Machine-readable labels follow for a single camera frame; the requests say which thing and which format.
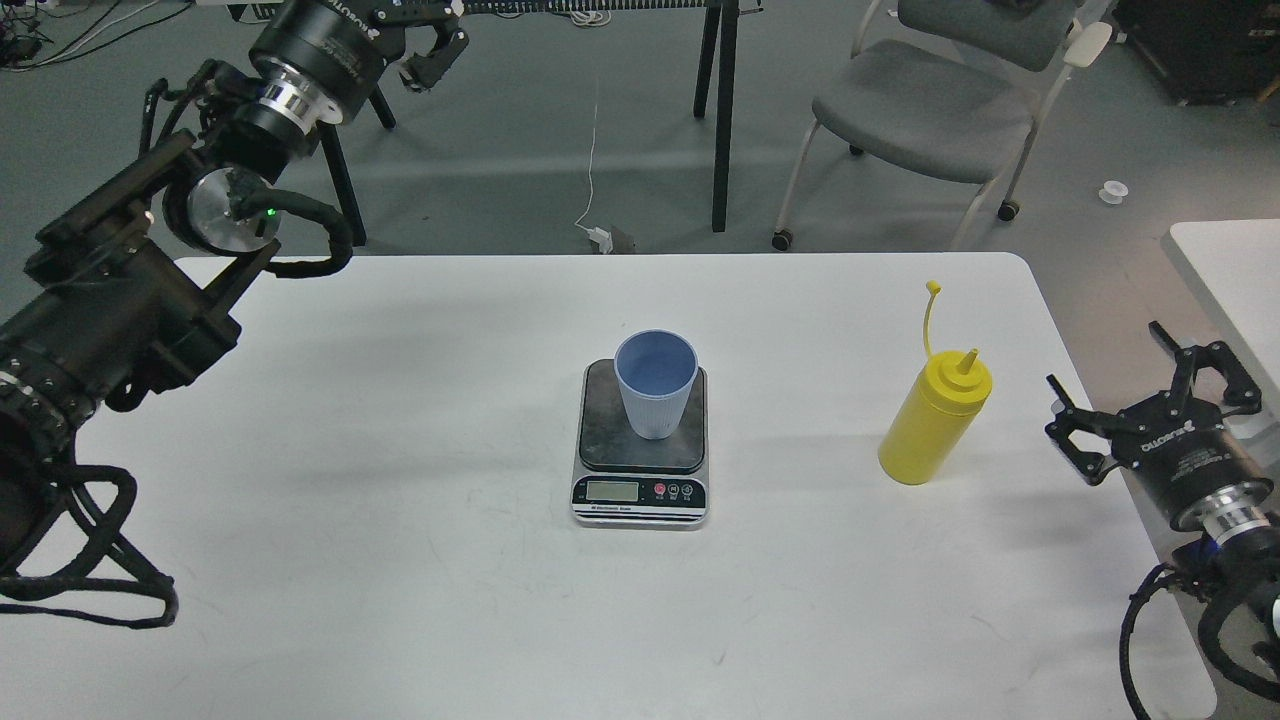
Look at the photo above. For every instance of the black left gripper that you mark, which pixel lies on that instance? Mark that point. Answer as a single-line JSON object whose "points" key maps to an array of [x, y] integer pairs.
{"points": [[337, 51]]}

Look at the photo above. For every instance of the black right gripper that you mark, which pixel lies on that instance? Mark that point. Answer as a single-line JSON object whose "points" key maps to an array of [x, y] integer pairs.
{"points": [[1185, 465]]}

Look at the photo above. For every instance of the yellow squeeze bottle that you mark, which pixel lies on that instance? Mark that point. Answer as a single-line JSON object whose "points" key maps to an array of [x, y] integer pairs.
{"points": [[947, 395]]}

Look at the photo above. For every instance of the blue ribbed plastic cup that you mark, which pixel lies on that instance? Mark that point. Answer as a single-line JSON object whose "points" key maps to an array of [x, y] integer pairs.
{"points": [[655, 371]]}

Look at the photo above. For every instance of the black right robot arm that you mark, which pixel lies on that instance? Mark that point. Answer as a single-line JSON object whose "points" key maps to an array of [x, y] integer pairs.
{"points": [[1236, 583]]}

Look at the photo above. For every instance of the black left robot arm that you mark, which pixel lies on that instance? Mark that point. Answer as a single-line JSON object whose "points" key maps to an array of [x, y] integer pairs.
{"points": [[238, 175]]}

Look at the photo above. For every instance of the digital kitchen scale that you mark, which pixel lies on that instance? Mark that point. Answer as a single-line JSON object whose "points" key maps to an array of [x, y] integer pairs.
{"points": [[619, 479]]}

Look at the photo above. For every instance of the white side table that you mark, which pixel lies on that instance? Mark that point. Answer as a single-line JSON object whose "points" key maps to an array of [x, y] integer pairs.
{"points": [[1232, 267]]}

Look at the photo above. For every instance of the small white spool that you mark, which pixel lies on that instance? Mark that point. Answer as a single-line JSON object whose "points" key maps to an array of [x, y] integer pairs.
{"points": [[1113, 192]]}

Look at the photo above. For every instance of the black cabinet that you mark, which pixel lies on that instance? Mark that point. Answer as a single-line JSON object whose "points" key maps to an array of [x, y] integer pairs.
{"points": [[1204, 52]]}

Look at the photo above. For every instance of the grey office chair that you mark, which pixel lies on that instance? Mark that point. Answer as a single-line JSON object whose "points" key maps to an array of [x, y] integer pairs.
{"points": [[944, 118]]}

